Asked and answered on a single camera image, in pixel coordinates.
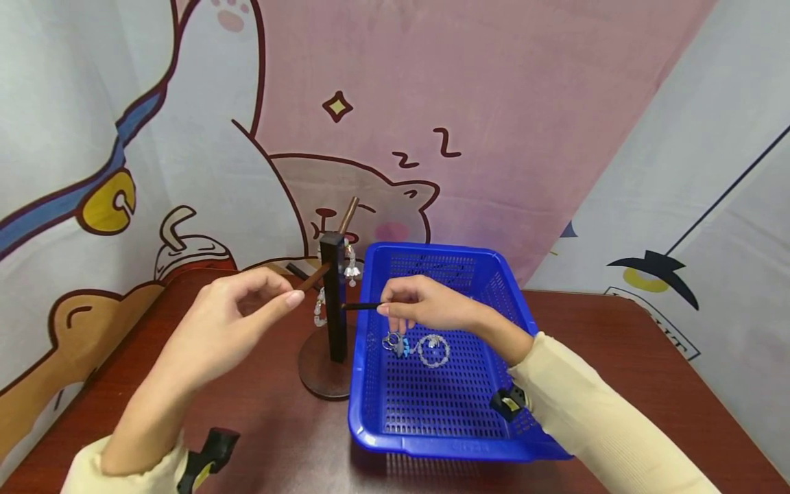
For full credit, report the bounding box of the person's left hand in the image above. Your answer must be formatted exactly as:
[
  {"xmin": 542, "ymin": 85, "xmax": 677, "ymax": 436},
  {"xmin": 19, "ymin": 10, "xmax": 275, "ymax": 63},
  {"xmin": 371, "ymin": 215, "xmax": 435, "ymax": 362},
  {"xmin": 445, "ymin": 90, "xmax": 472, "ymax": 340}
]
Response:
[{"xmin": 153, "ymin": 266, "xmax": 305, "ymax": 407}]

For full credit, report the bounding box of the person's right hand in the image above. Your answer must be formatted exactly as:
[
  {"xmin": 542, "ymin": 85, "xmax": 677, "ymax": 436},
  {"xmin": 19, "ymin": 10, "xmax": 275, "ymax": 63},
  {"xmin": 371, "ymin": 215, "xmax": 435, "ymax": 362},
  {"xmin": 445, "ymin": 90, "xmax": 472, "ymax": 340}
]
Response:
[{"xmin": 376, "ymin": 274, "xmax": 498, "ymax": 339}]

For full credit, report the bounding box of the dark wooden jewelry stand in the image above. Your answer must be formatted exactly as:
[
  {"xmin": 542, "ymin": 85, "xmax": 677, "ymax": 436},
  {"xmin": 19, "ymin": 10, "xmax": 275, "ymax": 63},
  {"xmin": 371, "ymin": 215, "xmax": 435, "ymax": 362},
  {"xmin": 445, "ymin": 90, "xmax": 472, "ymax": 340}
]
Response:
[{"xmin": 285, "ymin": 197, "xmax": 383, "ymax": 401}]

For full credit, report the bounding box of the person's right forearm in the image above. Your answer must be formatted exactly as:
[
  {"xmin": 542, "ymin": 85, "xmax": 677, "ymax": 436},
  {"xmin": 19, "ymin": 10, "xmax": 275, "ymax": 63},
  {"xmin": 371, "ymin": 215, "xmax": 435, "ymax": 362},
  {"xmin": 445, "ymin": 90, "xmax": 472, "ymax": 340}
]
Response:
[{"xmin": 486, "ymin": 314, "xmax": 723, "ymax": 494}]

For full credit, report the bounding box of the person's left forearm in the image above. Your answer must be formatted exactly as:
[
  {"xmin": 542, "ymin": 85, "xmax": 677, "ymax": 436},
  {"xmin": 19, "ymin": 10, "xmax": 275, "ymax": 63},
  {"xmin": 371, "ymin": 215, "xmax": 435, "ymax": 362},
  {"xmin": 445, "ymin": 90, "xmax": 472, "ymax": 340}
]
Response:
[{"xmin": 60, "ymin": 367, "xmax": 202, "ymax": 494}]

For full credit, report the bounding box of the blue plastic basket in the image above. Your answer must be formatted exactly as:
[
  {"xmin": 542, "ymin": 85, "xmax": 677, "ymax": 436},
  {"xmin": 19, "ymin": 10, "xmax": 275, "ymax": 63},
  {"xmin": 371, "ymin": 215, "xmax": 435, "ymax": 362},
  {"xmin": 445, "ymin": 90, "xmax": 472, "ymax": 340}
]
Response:
[{"xmin": 346, "ymin": 241, "xmax": 573, "ymax": 462}]

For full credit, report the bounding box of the black wrist band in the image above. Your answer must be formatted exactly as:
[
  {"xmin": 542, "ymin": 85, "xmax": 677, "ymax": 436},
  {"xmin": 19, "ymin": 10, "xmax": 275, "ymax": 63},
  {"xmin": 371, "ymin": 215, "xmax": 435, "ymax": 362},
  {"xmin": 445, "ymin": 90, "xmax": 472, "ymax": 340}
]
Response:
[
  {"xmin": 176, "ymin": 427, "xmax": 241, "ymax": 494},
  {"xmin": 488, "ymin": 384, "xmax": 527, "ymax": 423}
]

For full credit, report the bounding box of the key ring with blue charm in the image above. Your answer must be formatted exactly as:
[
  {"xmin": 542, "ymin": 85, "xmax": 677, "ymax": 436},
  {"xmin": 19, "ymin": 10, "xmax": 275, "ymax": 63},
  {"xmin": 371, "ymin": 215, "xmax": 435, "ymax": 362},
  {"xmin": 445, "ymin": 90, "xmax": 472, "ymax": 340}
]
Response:
[{"xmin": 381, "ymin": 331, "xmax": 412, "ymax": 360}]

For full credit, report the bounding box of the clear bead bracelet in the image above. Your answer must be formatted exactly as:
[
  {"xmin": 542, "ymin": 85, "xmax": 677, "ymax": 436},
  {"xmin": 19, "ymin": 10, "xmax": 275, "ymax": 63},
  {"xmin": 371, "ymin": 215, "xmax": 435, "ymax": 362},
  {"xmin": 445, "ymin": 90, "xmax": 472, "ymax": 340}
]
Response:
[{"xmin": 416, "ymin": 333, "xmax": 452, "ymax": 370}]

